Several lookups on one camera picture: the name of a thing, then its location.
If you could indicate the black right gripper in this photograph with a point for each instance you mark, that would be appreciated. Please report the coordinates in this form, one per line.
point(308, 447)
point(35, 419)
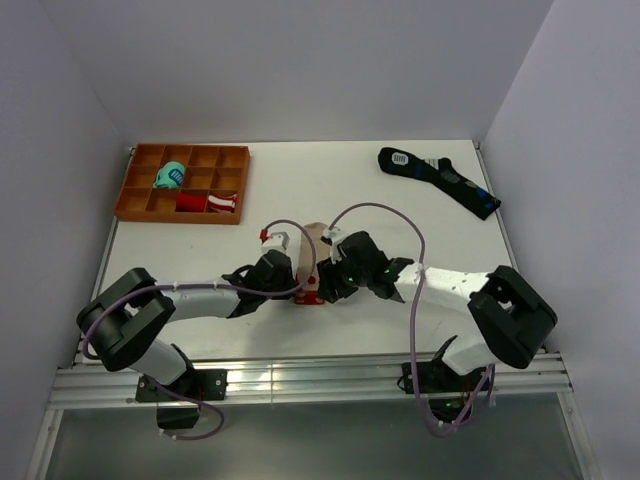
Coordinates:
point(329, 271)

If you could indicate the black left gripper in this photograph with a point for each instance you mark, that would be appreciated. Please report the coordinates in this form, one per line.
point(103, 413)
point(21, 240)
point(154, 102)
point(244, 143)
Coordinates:
point(290, 282)

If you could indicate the beige sock with red toe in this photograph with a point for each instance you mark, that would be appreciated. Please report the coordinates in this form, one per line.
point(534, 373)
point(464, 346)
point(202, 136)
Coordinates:
point(308, 294)

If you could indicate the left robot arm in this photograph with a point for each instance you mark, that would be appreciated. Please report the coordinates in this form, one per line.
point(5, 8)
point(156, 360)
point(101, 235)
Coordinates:
point(124, 322)

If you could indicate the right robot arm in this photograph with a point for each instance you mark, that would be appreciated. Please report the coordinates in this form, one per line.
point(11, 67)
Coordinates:
point(512, 319)

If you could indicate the rolled red white striped sock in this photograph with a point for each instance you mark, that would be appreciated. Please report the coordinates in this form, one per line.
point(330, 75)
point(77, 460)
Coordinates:
point(222, 204)

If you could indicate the orange compartment tray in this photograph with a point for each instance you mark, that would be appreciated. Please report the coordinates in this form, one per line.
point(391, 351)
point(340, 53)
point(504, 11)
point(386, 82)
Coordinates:
point(210, 169)

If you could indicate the black blue patterned sock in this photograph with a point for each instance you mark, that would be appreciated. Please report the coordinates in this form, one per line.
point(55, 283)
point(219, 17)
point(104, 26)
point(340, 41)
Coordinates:
point(440, 173)

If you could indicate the rolled teal sock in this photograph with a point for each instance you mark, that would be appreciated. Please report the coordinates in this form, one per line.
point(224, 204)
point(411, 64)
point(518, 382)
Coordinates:
point(170, 176)

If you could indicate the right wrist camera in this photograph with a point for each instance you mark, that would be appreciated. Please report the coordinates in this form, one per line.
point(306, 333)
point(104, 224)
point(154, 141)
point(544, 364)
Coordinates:
point(332, 236)

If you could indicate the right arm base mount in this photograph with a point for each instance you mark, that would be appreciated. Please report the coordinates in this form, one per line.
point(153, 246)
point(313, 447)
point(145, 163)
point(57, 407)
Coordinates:
point(436, 378)

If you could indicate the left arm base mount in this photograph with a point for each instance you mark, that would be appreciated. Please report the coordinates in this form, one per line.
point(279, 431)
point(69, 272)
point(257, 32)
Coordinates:
point(183, 403)

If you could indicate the aluminium rail frame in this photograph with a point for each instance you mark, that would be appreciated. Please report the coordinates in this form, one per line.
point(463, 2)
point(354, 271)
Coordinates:
point(542, 435)

